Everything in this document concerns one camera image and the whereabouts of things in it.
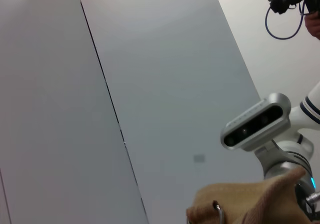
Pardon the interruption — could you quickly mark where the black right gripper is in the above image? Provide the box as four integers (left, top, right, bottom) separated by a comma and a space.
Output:
294, 183, 312, 211

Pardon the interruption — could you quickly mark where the khaki canvas food bag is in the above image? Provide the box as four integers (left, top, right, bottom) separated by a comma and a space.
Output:
186, 167, 314, 224

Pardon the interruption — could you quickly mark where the person forearm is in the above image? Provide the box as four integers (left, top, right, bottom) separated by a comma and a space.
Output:
303, 10, 320, 40

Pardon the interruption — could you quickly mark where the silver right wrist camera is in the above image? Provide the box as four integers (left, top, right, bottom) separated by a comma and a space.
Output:
219, 93, 293, 151

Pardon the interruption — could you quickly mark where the blue cable loop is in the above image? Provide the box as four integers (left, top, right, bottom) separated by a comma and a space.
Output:
264, 0, 307, 41

